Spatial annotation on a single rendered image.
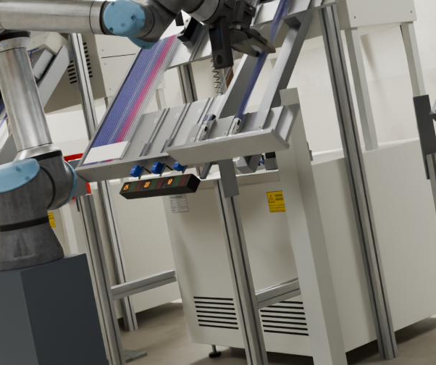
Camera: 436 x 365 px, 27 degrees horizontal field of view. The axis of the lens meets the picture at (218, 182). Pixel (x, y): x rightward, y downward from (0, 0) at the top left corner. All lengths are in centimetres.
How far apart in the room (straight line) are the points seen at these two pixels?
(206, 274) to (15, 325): 111
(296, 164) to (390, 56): 364
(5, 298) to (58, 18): 62
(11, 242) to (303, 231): 70
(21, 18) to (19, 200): 39
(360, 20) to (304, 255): 91
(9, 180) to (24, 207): 7
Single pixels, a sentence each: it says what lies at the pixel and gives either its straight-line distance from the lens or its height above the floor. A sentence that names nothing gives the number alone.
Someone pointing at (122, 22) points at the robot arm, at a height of 102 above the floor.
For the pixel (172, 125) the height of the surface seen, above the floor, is 81.
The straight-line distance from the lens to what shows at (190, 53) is 285.
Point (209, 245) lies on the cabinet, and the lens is 298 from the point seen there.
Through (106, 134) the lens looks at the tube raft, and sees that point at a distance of 294.
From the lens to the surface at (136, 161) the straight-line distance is 264.
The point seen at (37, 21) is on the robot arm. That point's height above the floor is 107.
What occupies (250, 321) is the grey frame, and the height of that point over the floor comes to 26.
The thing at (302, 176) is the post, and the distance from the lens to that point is 222.
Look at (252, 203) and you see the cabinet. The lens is 277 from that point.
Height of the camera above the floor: 76
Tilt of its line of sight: 3 degrees down
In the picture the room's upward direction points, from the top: 11 degrees counter-clockwise
